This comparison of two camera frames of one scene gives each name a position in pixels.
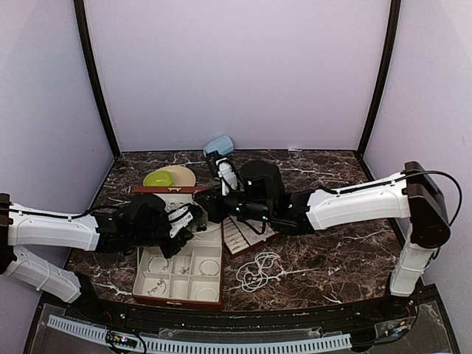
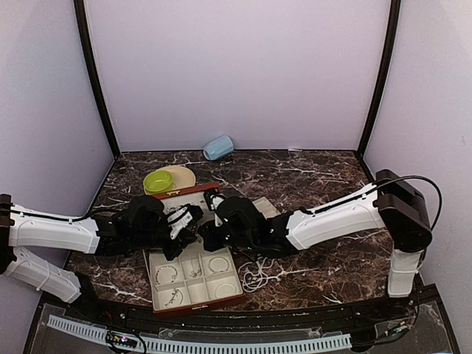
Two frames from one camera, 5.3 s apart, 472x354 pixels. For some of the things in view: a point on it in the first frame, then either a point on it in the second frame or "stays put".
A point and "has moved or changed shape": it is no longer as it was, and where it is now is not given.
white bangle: (203, 288) -> (225, 290)
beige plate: (182, 176) stays put
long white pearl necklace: (254, 274) stays put
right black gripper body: (250, 210) -> (241, 240)
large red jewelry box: (192, 279) has moved or changed shape
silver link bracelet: (156, 256) -> (173, 276)
